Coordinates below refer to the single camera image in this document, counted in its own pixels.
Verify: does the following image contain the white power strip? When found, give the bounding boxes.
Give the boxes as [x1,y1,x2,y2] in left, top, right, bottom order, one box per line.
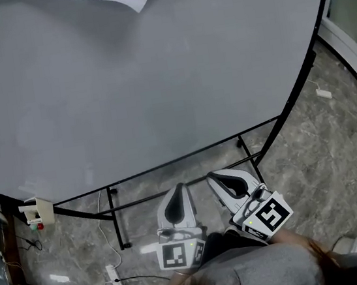
[315,85,334,100]
[104,263,123,285]

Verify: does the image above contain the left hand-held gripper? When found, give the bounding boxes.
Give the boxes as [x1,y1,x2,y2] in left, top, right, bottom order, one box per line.
[147,179,213,273]

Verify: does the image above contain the grey folding table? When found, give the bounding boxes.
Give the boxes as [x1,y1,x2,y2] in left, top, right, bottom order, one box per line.
[0,0,357,267]

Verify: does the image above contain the person's black trousers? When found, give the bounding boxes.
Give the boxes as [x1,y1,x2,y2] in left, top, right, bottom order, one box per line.
[205,224,270,260]

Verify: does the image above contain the black power cable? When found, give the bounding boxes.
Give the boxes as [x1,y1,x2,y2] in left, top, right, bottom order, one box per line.
[114,270,172,285]

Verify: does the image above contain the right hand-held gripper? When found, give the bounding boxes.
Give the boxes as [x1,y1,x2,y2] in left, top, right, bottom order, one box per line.
[205,159,298,252]

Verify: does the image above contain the person's right forearm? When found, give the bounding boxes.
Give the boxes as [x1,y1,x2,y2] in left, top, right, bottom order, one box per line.
[267,224,312,252]

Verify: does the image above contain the person's grey sweater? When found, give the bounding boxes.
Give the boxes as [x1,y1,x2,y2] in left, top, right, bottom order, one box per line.
[194,231,357,285]

